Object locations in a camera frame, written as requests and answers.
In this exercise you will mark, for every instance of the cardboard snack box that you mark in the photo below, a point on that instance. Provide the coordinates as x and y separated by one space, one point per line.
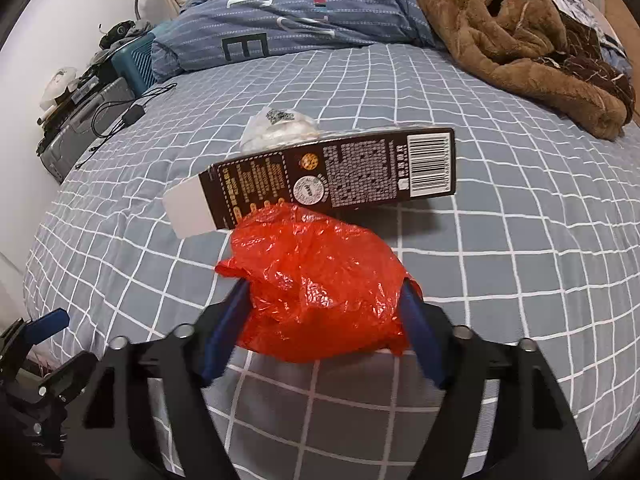
350 175

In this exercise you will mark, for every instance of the grey grid bed sheet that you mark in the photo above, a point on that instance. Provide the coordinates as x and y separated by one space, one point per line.
500 260

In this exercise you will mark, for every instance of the teal box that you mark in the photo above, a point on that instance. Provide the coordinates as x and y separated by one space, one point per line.
132 65

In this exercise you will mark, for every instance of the blue striped quilt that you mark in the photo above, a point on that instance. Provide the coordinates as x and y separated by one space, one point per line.
300 20

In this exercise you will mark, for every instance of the red plastic bag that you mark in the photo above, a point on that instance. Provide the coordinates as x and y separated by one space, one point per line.
320 285

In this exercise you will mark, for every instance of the clear plastic bag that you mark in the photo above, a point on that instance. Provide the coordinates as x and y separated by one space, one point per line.
280 130

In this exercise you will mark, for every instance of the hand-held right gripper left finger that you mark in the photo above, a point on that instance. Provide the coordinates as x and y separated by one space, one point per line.
225 332

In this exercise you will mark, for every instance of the black gadget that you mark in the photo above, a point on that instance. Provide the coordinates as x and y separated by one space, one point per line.
120 30

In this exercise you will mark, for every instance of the dark brown patterned garment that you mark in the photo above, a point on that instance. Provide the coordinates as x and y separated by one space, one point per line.
595 67

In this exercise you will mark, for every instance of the grey hard case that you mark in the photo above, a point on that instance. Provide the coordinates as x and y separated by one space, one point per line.
80 130

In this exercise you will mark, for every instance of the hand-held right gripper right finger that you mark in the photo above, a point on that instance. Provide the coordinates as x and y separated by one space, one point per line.
421 332

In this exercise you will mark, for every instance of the white round object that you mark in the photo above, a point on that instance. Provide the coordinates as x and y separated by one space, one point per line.
60 85

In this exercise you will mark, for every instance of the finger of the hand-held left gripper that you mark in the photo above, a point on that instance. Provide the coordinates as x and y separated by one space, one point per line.
65 375
47 326

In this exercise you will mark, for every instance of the brown fleece blanket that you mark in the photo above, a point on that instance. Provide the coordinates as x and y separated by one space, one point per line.
475 20

